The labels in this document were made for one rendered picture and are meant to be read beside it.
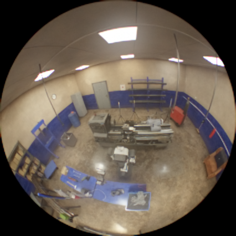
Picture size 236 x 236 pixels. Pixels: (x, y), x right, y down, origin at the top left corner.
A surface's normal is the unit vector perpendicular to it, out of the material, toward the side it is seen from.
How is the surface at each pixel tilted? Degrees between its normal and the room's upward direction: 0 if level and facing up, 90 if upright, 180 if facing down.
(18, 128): 90
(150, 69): 90
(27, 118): 90
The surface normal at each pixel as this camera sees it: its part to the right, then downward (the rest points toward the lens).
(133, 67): -0.17, 0.59
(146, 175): -0.14, -0.80
